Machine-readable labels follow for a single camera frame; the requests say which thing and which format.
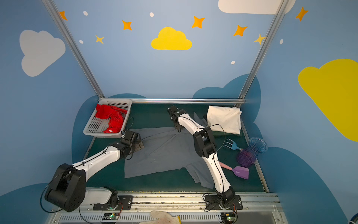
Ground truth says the grey t shirt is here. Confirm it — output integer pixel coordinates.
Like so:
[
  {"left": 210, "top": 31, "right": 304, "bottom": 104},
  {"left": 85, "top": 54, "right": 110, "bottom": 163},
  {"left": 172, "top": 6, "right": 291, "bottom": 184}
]
[{"left": 125, "top": 127, "right": 214, "bottom": 189}]

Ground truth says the white plastic laundry basket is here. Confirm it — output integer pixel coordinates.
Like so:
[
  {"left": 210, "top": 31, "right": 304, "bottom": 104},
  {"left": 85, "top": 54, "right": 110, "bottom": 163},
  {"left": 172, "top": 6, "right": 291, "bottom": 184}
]
[{"left": 83, "top": 99, "right": 132, "bottom": 138}]

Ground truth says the white work glove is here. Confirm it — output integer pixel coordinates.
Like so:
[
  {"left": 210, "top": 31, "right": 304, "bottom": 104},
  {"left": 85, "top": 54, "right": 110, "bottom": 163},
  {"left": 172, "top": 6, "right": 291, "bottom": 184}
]
[{"left": 139, "top": 211, "right": 181, "bottom": 224}]

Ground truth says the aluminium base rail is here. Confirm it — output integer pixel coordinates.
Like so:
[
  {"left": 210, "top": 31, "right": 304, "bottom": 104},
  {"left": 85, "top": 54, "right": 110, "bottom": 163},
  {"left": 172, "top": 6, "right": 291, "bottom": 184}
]
[{"left": 46, "top": 192, "right": 288, "bottom": 224}]

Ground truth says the right aluminium frame post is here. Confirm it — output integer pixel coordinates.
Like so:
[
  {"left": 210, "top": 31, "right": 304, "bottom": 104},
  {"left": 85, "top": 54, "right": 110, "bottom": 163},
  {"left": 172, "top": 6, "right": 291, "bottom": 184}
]
[{"left": 238, "top": 0, "right": 290, "bottom": 104}]

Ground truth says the red t shirt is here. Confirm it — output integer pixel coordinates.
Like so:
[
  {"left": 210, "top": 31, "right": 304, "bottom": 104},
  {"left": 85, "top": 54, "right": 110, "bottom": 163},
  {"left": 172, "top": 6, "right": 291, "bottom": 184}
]
[{"left": 95, "top": 104, "right": 128, "bottom": 134}]

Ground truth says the left aluminium frame post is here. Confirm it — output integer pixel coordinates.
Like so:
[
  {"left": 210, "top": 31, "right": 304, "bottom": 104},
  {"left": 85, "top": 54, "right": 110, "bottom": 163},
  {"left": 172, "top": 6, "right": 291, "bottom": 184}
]
[{"left": 42, "top": 0, "right": 105, "bottom": 99}]

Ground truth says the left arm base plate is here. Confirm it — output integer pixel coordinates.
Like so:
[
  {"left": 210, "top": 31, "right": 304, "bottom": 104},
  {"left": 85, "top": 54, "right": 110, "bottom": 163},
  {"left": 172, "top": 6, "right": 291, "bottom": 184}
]
[{"left": 93, "top": 196, "right": 133, "bottom": 211}]

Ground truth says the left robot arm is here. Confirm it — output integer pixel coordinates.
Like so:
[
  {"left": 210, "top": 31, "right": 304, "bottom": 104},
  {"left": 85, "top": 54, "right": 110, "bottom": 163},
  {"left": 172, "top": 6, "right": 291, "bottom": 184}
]
[{"left": 40, "top": 131, "right": 144, "bottom": 212}]

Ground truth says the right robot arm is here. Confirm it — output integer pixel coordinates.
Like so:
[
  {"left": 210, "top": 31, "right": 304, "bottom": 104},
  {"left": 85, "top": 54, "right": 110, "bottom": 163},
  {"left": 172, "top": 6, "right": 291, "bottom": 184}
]
[{"left": 168, "top": 106, "right": 235, "bottom": 208}]

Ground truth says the aluminium frame post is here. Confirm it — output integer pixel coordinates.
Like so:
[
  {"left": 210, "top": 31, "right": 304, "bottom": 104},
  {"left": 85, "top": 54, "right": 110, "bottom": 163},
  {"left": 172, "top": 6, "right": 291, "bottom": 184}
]
[
  {"left": 42, "top": 0, "right": 105, "bottom": 99},
  {"left": 238, "top": 0, "right": 290, "bottom": 104}
]

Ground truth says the horizontal aluminium frame bar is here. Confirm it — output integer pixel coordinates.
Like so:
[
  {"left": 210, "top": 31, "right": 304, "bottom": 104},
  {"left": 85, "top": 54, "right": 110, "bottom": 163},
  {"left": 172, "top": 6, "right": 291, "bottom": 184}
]
[{"left": 98, "top": 97, "right": 246, "bottom": 105}]

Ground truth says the purple scoop pink handle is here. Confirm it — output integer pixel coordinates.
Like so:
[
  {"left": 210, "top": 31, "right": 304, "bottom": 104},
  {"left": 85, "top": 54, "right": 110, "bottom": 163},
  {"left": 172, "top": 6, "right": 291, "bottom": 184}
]
[{"left": 219, "top": 162, "right": 249, "bottom": 180}]

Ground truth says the right circuit board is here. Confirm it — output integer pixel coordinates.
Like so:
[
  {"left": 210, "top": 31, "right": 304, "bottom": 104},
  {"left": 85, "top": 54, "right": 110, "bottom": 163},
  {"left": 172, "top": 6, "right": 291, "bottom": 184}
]
[{"left": 220, "top": 213, "right": 237, "bottom": 224}]

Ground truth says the left circuit board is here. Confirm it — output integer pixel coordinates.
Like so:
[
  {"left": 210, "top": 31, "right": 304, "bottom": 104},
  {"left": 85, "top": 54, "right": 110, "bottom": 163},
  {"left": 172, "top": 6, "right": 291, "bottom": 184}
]
[{"left": 102, "top": 213, "right": 119, "bottom": 222}]

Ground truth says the folded white t shirt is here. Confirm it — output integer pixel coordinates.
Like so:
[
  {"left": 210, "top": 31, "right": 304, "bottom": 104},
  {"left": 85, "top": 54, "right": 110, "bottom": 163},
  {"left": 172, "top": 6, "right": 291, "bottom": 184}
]
[{"left": 207, "top": 105, "right": 241, "bottom": 135}]

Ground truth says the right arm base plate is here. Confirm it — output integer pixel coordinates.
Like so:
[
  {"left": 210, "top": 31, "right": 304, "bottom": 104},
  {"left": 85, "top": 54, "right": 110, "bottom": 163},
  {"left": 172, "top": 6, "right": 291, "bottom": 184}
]
[{"left": 202, "top": 194, "right": 243, "bottom": 212}]

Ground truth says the circuit board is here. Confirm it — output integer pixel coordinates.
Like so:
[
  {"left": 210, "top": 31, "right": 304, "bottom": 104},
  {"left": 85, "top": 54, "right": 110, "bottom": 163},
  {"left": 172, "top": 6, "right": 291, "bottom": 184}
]
[
  {"left": 220, "top": 213, "right": 237, "bottom": 224},
  {"left": 102, "top": 213, "right": 119, "bottom": 222}
]

